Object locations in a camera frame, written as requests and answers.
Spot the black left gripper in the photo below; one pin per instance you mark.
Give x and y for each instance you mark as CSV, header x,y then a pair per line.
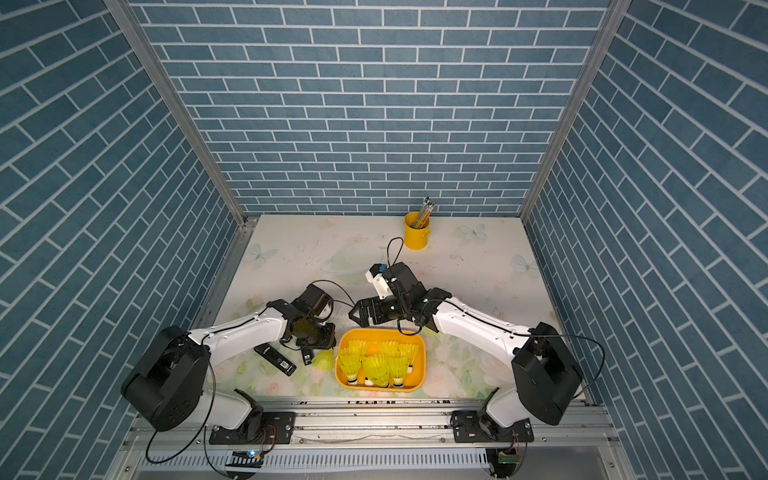
x,y
327,342

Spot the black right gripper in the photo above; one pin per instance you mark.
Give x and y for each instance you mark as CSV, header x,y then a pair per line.
x,y
365,305

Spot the yellow-green shuttlecock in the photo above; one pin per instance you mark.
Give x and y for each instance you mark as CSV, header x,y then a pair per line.
x,y
390,349
410,352
376,370
399,368
350,358
323,361

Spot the orange plastic storage box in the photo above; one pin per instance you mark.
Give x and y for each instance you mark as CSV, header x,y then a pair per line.
x,y
413,381

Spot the black robot base joint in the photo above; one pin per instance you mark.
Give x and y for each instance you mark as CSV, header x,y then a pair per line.
x,y
502,418

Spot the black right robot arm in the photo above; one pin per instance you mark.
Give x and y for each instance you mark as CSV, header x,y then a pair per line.
x,y
546,374

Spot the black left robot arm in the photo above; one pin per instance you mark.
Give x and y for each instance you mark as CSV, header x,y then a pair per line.
x,y
167,386

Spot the black loose gripper finger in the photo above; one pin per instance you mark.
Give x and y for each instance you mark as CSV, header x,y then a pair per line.
x,y
307,356
276,359

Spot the yellow pen holder cup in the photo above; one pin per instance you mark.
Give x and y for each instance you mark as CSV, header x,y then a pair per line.
x,y
416,231

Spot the pencils in cup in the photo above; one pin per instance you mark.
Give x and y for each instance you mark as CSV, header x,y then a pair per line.
x,y
423,214

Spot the black left base joint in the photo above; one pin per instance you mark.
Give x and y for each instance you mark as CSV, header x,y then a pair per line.
x,y
239,420

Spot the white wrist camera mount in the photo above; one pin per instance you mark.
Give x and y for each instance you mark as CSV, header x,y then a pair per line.
x,y
375,277

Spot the aluminium table edge rail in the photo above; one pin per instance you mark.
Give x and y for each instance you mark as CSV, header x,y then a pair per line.
x,y
187,272

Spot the aluminium right corner post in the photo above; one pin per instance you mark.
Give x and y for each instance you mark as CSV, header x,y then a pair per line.
x,y
593,60

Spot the aluminium corner frame post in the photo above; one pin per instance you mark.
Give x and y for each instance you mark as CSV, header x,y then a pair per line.
x,y
135,35

